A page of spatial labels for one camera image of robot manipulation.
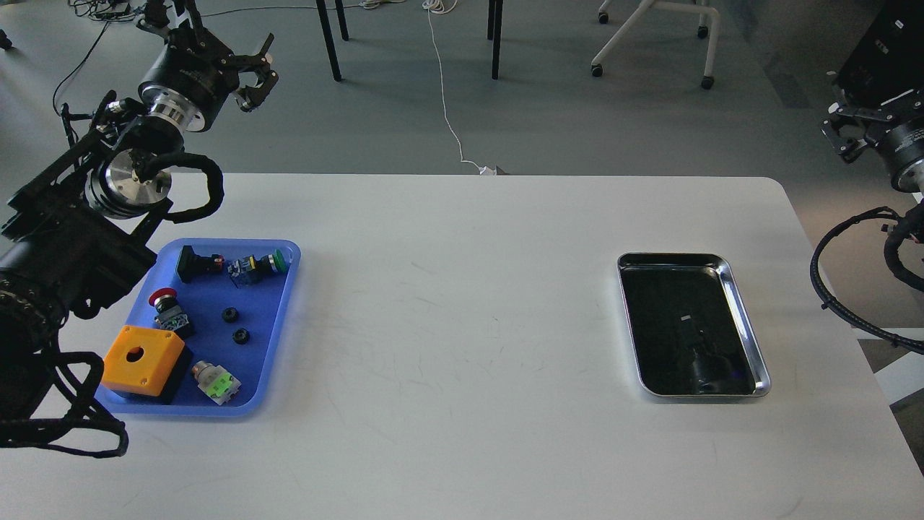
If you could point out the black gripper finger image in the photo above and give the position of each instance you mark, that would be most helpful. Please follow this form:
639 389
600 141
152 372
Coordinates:
849 149
160 17
251 97

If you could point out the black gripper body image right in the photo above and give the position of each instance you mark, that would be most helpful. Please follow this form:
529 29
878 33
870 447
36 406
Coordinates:
897 135

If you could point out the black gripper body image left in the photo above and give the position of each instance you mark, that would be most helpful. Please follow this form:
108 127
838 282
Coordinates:
191 79

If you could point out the small black gear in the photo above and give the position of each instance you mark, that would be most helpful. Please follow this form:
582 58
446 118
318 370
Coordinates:
241 336
230 315

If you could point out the blue plastic tray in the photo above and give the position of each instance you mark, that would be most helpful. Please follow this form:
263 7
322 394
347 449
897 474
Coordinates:
262 308

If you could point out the silver metal tray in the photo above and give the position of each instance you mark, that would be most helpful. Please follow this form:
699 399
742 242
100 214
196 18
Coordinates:
691 335

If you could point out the black equipment case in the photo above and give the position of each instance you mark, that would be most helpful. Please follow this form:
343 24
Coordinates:
888 59

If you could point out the black table leg left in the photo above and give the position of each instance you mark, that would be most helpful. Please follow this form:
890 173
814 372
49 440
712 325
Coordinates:
328 36

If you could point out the black table leg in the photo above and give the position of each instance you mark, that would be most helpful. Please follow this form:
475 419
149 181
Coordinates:
328 36
495 12

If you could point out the black square push button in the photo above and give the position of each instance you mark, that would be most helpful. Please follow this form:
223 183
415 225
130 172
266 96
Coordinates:
190 265

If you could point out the red emergency stop button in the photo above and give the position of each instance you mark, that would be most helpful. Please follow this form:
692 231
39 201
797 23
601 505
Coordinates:
169 314

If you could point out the black table leg right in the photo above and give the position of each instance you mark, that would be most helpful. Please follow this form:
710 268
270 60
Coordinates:
495 12

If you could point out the white rolling chair base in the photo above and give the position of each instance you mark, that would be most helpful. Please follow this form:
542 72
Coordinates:
708 29

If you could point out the green push button switch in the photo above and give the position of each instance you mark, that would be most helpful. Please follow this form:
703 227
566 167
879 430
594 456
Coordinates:
251 270

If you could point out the orange button enclosure box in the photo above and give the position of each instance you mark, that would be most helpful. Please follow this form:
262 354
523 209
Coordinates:
147 363

